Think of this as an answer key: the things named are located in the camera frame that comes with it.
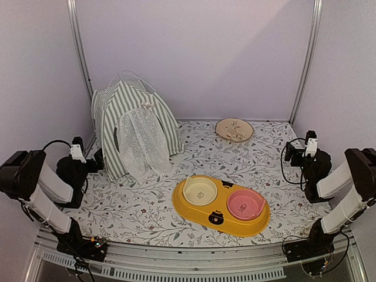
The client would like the green striped pet tent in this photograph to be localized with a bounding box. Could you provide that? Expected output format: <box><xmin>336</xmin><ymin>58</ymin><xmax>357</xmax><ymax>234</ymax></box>
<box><xmin>91</xmin><ymin>70</ymin><xmax>184</xmax><ymax>183</ymax></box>

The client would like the pink pet bowl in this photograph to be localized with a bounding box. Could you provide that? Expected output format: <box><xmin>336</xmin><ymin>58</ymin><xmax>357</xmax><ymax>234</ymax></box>
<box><xmin>221</xmin><ymin>180</ymin><xmax>266</xmax><ymax>221</ymax></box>

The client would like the yellow double pet bowl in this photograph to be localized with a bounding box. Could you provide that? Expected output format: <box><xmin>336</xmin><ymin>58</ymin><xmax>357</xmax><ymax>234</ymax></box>
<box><xmin>172</xmin><ymin>175</ymin><xmax>270</xmax><ymax>237</ymax></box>

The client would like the cream pet bowl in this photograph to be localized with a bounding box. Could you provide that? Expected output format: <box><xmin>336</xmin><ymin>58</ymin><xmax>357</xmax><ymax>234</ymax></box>
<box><xmin>182</xmin><ymin>177</ymin><xmax>218</xmax><ymax>206</ymax></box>

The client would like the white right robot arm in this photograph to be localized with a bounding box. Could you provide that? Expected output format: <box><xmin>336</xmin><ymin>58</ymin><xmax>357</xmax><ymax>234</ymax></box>
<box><xmin>280</xmin><ymin>139</ymin><xmax>375</xmax><ymax>256</ymax></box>

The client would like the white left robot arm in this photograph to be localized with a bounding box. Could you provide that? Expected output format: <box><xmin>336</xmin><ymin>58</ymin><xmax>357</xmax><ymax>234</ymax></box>
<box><xmin>1</xmin><ymin>150</ymin><xmax>88</xmax><ymax>255</ymax></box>

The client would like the floral table mat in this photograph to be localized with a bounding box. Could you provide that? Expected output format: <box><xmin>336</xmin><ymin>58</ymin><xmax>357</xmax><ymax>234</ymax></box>
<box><xmin>66</xmin><ymin>121</ymin><xmax>331</xmax><ymax>247</ymax></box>

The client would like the round wooden floral plate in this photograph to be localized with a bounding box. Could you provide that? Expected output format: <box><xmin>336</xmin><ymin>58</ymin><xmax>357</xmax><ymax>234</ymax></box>
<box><xmin>215</xmin><ymin>118</ymin><xmax>254</xmax><ymax>143</ymax></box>

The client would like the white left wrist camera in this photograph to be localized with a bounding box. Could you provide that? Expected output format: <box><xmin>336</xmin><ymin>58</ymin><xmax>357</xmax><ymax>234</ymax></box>
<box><xmin>70</xmin><ymin>136</ymin><xmax>86</xmax><ymax>164</ymax></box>

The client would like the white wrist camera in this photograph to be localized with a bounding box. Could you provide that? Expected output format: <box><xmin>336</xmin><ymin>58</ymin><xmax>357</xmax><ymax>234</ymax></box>
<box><xmin>303</xmin><ymin>130</ymin><xmax>318</xmax><ymax>159</ymax></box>
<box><xmin>70</xmin><ymin>136</ymin><xmax>86</xmax><ymax>164</ymax></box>

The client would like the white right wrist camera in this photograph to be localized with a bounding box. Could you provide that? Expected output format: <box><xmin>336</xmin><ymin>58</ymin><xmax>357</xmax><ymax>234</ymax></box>
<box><xmin>303</xmin><ymin>130</ymin><xmax>318</xmax><ymax>159</ymax></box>

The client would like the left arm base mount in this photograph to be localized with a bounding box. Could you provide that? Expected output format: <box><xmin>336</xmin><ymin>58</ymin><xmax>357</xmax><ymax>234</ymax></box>
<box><xmin>55</xmin><ymin>226</ymin><xmax>108</xmax><ymax>262</ymax></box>

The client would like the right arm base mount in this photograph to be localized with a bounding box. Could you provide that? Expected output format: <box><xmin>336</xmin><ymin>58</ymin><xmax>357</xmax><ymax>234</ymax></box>
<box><xmin>282</xmin><ymin>239</ymin><xmax>334</xmax><ymax>263</ymax></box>

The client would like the front aluminium rail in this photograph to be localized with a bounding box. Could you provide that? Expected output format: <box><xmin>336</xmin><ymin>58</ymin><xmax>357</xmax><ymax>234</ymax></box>
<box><xmin>25</xmin><ymin>229</ymin><xmax>368</xmax><ymax>281</ymax></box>

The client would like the aluminium frame post right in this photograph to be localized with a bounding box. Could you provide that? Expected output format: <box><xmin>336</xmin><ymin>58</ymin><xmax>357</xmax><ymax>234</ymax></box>
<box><xmin>288</xmin><ymin>0</ymin><xmax>323</xmax><ymax>126</ymax></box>

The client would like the aluminium frame post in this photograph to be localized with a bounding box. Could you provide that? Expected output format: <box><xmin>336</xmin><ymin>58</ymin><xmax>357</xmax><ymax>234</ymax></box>
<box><xmin>288</xmin><ymin>0</ymin><xmax>323</xmax><ymax>126</ymax></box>
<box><xmin>66</xmin><ymin>0</ymin><xmax>93</xmax><ymax>102</ymax></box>

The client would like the aluminium frame post left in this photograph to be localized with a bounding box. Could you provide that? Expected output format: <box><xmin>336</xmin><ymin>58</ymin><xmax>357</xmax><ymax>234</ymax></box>
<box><xmin>66</xmin><ymin>0</ymin><xmax>93</xmax><ymax>102</ymax></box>

